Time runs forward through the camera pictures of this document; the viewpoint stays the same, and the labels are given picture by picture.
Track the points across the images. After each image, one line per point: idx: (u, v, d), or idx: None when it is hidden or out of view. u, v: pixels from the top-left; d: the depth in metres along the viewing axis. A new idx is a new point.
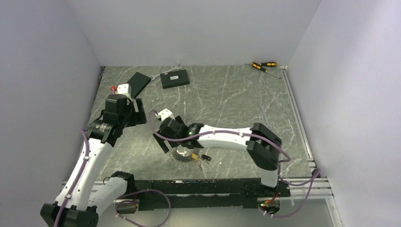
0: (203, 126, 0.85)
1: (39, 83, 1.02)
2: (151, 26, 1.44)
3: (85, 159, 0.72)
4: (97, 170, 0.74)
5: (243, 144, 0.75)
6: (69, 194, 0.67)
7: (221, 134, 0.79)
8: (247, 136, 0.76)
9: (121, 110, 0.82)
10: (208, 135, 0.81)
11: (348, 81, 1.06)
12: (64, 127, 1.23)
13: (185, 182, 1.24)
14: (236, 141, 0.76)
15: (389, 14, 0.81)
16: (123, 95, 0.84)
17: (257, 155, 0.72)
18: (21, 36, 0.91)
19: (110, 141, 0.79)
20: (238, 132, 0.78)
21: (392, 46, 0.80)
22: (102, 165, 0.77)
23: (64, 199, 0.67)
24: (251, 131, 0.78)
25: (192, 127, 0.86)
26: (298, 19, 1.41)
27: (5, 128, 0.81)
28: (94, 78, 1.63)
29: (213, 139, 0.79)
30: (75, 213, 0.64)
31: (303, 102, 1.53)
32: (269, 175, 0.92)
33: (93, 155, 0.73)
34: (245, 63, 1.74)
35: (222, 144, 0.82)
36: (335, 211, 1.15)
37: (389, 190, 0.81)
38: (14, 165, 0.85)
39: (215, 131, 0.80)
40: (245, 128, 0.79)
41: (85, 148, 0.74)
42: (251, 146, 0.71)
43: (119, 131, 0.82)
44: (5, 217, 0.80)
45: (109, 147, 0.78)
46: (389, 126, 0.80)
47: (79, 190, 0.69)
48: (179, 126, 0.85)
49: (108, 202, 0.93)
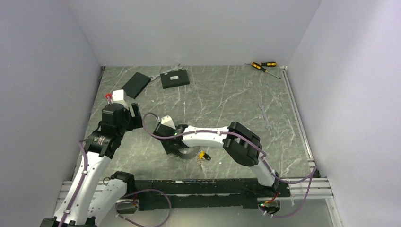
0: (187, 127, 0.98)
1: (39, 83, 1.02)
2: (151, 26, 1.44)
3: (84, 174, 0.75)
4: (95, 184, 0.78)
5: (221, 142, 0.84)
6: (67, 209, 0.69)
7: (201, 134, 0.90)
8: (223, 135, 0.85)
9: (118, 121, 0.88)
10: (191, 135, 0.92)
11: (347, 82, 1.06)
12: (64, 128, 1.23)
13: (185, 182, 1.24)
14: (214, 139, 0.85)
15: (388, 15, 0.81)
16: (119, 107, 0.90)
17: (234, 152, 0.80)
18: (21, 36, 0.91)
19: (108, 154, 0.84)
20: (216, 131, 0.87)
21: (391, 46, 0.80)
22: (99, 180, 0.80)
23: (63, 214, 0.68)
24: (228, 129, 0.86)
25: (178, 128, 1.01)
26: (298, 19, 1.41)
27: (5, 129, 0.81)
28: (94, 78, 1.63)
29: (195, 138, 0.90)
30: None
31: (303, 102, 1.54)
32: (259, 174, 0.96)
33: (91, 169, 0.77)
34: (245, 63, 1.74)
35: (204, 143, 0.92)
36: (335, 211, 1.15)
37: (389, 190, 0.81)
38: (14, 165, 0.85)
39: (196, 131, 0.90)
40: (223, 127, 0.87)
41: (83, 162, 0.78)
42: (226, 144, 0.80)
43: (117, 143, 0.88)
44: (6, 217, 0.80)
45: (107, 160, 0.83)
46: (390, 126, 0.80)
47: (78, 205, 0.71)
48: (166, 129, 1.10)
49: (107, 208, 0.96)
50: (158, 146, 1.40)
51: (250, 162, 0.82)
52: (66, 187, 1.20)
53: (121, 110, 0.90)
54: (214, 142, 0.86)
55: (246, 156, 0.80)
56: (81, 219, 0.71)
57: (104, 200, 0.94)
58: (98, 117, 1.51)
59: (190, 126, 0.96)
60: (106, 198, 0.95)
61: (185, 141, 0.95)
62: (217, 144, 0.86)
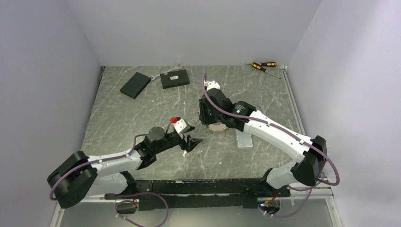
0: (253, 111, 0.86)
1: (39, 83, 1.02)
2: (152, 26, 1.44)
3: (124, 156, 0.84)
4: (116, 169, 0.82)
5: (298, 151, 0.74)
6: (101, 161, 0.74)
7: (274, 130, 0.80)
8: (306, 146, 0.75)
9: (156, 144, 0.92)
10: (260, 125, 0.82)
11: (348, 82, 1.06)
12: (64, 128, 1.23)
13: (185, 182, 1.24)
14: (292, 144, 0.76)
15: (389, 15, 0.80)
16: (161, 134, 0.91)
17: (308, 170, 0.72)
18: (21, 36, 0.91)
19: (139, 166, 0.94)
20: (300, 138, 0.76)
21: (391, 45, 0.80)
22: (119, 170, 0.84)
23: (95, 160, 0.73)
24: (311, 142, 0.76)
25: (239, 105, 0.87)
26: (299, 19, 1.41)
27: (6, 131, 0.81)
28: (94, 78, 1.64)
29: (263, 130, 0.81)
30: (93, 173, 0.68)
31: (303, 102, 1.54)
32: (282, 179, 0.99)
33: (129, 159, 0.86)
34: (245, 63, 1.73)
35: (268, 139, 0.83)
36: (335, 211, 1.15)
37: (389, 191, 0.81)
38: (15, 166, 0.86)
39: (270, 124, 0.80)
40: (305, 136, 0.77)
41: (129, 150, 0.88)
42: (310, 160, 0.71)
43: (152, 161, 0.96)
44: (6, 217, 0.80)
45: (135, 166, 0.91)
46: (390, 125, 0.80)
47: (106, 165, 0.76)
48: (224, 100, 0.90)
49: (99, 190, 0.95)
50: None
51: (307, 184, 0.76)
52: None
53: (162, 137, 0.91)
54: (289, 148, 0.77)
55: (313, 178, 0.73)
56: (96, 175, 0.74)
57: (104, 184, 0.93)
58: (98, 117, 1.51)
59: (259, 112, 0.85)
60: (106, 184, 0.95)
61: (248, 126, 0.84)
62: (292, 151, 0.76)
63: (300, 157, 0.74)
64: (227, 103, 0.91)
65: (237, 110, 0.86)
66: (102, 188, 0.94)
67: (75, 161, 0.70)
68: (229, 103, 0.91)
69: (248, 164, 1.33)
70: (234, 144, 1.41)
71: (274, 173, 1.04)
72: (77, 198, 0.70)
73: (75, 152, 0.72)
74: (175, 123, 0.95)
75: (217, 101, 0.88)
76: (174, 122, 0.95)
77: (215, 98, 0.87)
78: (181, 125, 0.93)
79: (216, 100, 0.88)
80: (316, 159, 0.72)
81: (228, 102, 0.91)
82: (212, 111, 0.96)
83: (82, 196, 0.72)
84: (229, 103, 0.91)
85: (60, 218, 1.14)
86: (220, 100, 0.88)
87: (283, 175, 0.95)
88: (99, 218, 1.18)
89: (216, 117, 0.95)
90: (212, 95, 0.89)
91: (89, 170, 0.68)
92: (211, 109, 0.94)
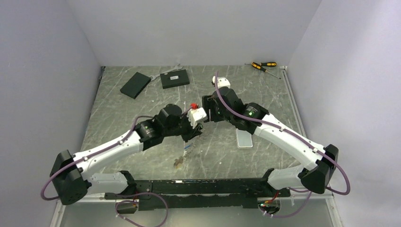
0: (265, 115, 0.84)
1: (39, 84, 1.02)
2: (152, 27, 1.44)
3: (118, 144, 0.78)
4: (115, 157, 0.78)
5: (311, 159, 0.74)
6: (86, 157, 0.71)
7: (287, 135, 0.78)
8: (318, 155, 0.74)
9: (169, 123, 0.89)
10: (273, 129, 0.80)
11: (348, 82, 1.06)
12: (64, 127, 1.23)
13: (185, 182, 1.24)
14: (305, 152, 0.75)
15: (388, 16, 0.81)
16: (178, 112, 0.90)
17: (320, 178, 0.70)
18: (21, 36, 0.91)
19: (143, 147, 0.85)
20: (313, 147, 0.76)
21: (390, 46, 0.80)
22: (119, 157, 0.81)
23: (81, 158, 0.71)
24: (324, 150, 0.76)
25: (250, 107, 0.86)
26: (299, 19, 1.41)
27: (7, 132, 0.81)
28: (94, 78, 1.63)
29: (275, 135, 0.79)
30: (79, 174, 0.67)
31: (303, 102, 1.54)
32: (282, 180, 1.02)
33: (126, 144, 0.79)
34: (245, 63, 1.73)
35: (277, 144, 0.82)
36: (336, 211, 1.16)
37: (389, 191, 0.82)
38: (15, 166, 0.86)
39: (283, 129, 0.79)
40: (318, 145, 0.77)
41: (125, 134, 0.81)
42: (324, 169, 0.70)
43: (156, 143, 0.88)
44: (6, 218, 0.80)
45: (139, 148, 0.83)
46: (389, 126, 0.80)
47: (95, 161, 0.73)
48: (235, 100, 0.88)
49: (97, 189, 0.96)
50: (157, 146, 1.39)
51: (314, 191, 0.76)
52: None
53: (178, 116, 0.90)
54: (301, 155, 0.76)
55: (323, 187, 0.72)
56: (83, 175, 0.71)
57: (105, 181, 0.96)
58: (98, 117, 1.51)
59: (271, 115, 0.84)
60: (108, 183, 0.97)
61: (259, 130, 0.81)
62: (304, 159, 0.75)
63: (311, 165, 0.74)
64: (238, 104, 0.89)
65: (249, 112, 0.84)
66: (101, 187, 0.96)
67: (62, 162, 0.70)
68: (240, 104, 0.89)
69: (248, 164, 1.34)
70: (234, 144, 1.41)
71: (278, 175, 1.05)
72: (78, 195, 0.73)
73: (62, 151, 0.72)
74: (194, 110, 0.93)
75: (229, 101, 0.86)
76: (194, 109, 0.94)
77: (228, 98, 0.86)
78: (201, 114, 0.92)
79: (228, 100, 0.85)
80: (328, 168, 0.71)
81: (239, 103, 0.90)
82: (221, 110, 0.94)
83: (83, 192, 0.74)
84: (240, 104, 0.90)
85: (60, 218, 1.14)
86: (232, 100, 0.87)
87: (290, 178, 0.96)
88: (99, 218, 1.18)
89: (225, 117, 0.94)
90: (224, 94, 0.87)
91: (73, 172, 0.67)
92: (220, 108, 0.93)
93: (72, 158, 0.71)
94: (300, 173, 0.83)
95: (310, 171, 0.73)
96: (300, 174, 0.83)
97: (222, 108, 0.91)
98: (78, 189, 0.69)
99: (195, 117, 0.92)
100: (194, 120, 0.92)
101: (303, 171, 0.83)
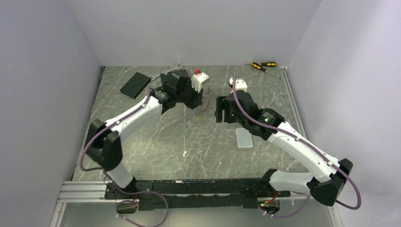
0: (283, 122, 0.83)
1: (39, 84, 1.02)
2: (152, 27, 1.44)
3: (141, 107, 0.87)
4: (140, 119, 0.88)
5: (325, 171, 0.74)
6: (118, 121, 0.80)
7: (302, 146, 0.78)
8: (333, 169, 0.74)
9: (180, 86, 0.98)
10: (288, 138, 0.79)
11: (348, 82, 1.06)
12: (64, 127, 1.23)
13: (185, 182, 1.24)
14: (319, 165, 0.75)
15: (388, 18, 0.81)
16: (185, 75, 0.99)
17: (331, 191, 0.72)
18: (21, 37, 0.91)
19: (162, 109, 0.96)
20: (328, 160, 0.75)
21: (390, 48, 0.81)
22: (143, 120, 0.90)
23: (113, 123, 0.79)
24: (339, 164, 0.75)
25: (265, 113, 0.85)
26: (299, 19, 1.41)
27: (6, 133, 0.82)
28: (94, 78, 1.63)
29: (291, 144, 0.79)
30: (116, 136, 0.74)
31: (303, 102, 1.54)
32: (286, 185, 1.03)
33: (148, 107, 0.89)
34: (245, 63, 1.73)
35: (291, 152, 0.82)
36: (335, 211, 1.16)
37: (389, 191, 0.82)
38: (14, 166, 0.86)
39: (299, 139, 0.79)
40: (334, 159, 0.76)
41: (144, 100, 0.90)
42: (336, 183, 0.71)
43: (171, 104, 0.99)
44: (6, 218, 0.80)
45: (158, 111, 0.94)
46: (389, 126, 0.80)
47: (126, 123, 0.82)
48: (251, 105, 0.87)
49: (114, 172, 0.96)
50: (157, 146, 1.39)
51: (323, 203, 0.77)
52: (65, 187, 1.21)
53: (186, 78, 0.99)
54: (314, 167, 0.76)
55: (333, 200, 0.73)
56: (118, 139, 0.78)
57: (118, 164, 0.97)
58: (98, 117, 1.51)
59: (287, 123, 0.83)
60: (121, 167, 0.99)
61: (274, 137, 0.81)
62: (318, 170, 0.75)
63: (324, 178, 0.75)
64: (253, 109, 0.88)
65: (265, 118, 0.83)
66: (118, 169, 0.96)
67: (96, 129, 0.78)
68: (255, 109, 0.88)
69: (248, 163, 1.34)
70: (234, 144, 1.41)
71: (283, 178, 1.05)
72: (116, 157, 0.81)
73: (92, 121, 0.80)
74: (197, 75, 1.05)
75: (245, 106, 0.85)
76: (196, 73, 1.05)
77: (244, 101, 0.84)
78: (204, 76, 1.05)
79: (245, 103, 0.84)
80: (341, 182, 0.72)
81: (255, 108, 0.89)
82: (235, 113, 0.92)
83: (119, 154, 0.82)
84: (256, 109, 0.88)
85: (60, 218, 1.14)
86: (248, 105, 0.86)
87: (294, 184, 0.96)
88: (99, 218, 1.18)
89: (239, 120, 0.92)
90: (240, 98, 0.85)
91: (110, 134, 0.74)
92: (235, 111, 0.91)
93: (104, 124, 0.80)
94: (310, 183, 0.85)
95: (322, 184, 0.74)
96: (310, 183, 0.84)
97: (236, 111, 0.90)
98: (117, 149, 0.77)
99: (199, 79, 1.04)
100: (199, 82, 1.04)
101: (313, 182, 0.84)
